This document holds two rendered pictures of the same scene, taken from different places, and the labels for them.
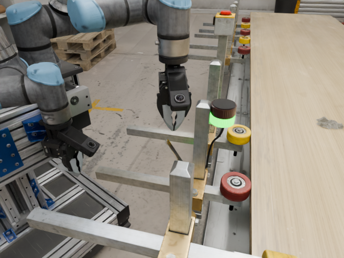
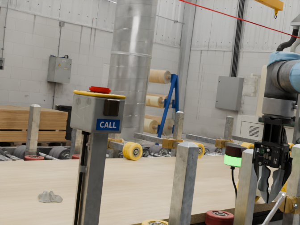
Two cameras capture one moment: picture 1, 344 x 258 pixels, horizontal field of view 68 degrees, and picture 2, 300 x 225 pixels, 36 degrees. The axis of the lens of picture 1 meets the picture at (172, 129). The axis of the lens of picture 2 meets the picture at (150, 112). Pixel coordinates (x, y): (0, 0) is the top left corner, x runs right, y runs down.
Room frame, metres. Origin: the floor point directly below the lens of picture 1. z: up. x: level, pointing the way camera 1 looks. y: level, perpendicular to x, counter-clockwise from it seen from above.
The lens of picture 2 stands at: (1.70, 0.33, 1.24)
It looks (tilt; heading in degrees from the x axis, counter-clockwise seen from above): 3 degrees down; 213
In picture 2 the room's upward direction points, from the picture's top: 7 degrees clockwise
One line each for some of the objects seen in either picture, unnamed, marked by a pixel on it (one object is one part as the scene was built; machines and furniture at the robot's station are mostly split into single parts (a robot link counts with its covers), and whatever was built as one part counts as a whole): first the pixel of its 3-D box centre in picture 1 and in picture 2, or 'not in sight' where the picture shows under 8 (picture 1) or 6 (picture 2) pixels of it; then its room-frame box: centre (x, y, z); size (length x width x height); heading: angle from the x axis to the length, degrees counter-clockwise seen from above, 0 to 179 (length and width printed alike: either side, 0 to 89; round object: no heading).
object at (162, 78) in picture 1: (172, 77); (273, 142); (0.62, 0.00, 1.15); 0.09 x 0.08 x 0.12; 6
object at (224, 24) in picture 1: (224, 25); (97, 113); (1.05, -0.20, 1.18); 0.07 x 0.07 x 0.08; 76
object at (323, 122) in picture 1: (329, 122); (50, 194); (0.77, -0.56, 0.91); 0.09 x 0.07 x 0.02; 54
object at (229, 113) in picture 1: (223, 108); (236, 151); (0.54, -0.12, 1.10); 0.06 x 0.06 x 0.02
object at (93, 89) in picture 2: (225, 13); (99, 91); (1.05, -0.20, 1.22); 0.04 x 0.04 x 0.02
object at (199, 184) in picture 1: (197, 186); not in sight; (0.53, -0.08, 0.85); 0.13 x 0.06 x 0.05; 166
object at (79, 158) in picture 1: (72, 160); not in sight; (0.63, 0.32, 0.86); 0.06 x 0.03 x 0.09; 76
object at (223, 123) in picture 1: (222, 117); (235, 160); (0.54, -0.12, 1.07); 0.06 x 0.06 x 0.02
